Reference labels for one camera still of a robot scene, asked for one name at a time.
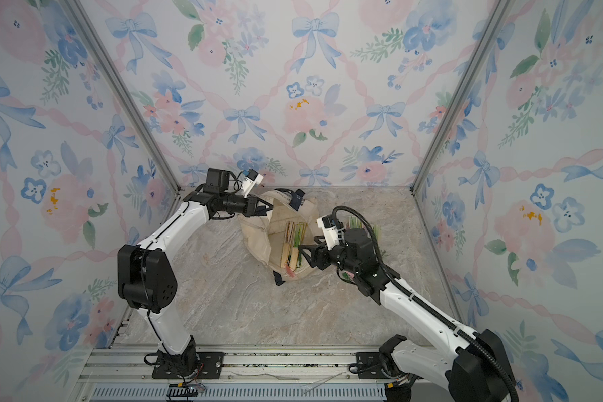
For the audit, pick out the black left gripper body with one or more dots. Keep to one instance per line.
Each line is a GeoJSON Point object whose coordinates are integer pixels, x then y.
{"type": "Point", "coordinates": [241, 205]}

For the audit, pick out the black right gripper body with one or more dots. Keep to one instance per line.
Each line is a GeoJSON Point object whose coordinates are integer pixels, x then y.
{"type": "Point", "coordinates": [339, 256]}

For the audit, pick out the dark green fan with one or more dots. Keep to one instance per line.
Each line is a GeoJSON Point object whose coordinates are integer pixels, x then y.
{"type": "Point", "coordinates": [296, 260]}

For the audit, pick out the white red printed fan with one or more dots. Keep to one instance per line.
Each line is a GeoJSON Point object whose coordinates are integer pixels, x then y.
{"type": "Point", "coordinates": [287, 244]}

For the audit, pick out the beige tote bag navy handles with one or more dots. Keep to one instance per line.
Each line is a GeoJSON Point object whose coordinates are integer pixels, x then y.
{"type": "Point", "coordinates": [263, 236]}

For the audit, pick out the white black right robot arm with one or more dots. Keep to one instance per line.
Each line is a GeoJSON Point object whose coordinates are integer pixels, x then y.
{"type": "Point", "coordinates": [471, 366]}

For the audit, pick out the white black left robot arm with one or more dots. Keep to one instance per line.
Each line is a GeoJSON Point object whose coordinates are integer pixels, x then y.
{"type": "Point", "coordinates": [146, 275]}

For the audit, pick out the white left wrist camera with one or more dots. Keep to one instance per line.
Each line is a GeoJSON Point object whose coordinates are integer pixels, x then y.
{"type": "Point", "coordinates": [252, 179]}

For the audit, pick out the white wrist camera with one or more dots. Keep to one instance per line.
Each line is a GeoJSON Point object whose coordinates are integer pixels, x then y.
{"type": "Point", "coordinates": [332, 230]}
{"type": "Point", "coordinates": [252, 179]}

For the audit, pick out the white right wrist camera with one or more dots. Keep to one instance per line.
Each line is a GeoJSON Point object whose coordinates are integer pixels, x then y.
{"type": "Point", "coordinates": [332, 230]}

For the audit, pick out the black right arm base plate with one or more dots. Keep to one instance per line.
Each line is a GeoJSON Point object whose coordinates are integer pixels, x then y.
{"type": "Point", "coordinates": [368, 366]}

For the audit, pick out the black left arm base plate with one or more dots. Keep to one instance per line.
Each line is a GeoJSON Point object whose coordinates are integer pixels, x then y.
{"type": "Point", "coordinates": [208, 367]}

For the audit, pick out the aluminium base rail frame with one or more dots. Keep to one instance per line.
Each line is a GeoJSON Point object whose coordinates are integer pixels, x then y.
{"type": "Point", "coordinates": [250, 373]}

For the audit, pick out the aluminium corner post left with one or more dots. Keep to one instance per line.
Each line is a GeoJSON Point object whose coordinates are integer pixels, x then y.
{"type": "Point", "coordinates": [85, 28]}

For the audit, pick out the aluminium corner post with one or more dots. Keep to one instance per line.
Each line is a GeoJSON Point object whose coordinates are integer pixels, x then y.
{"type": "Point", "coordinates": [495, 22]}
{"type": "Point", "coordinates": [85, 28]}

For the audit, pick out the aluminium corner post right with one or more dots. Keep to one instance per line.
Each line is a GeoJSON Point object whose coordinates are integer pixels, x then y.
{"type": "Point", "coordinates": [495, 22]}

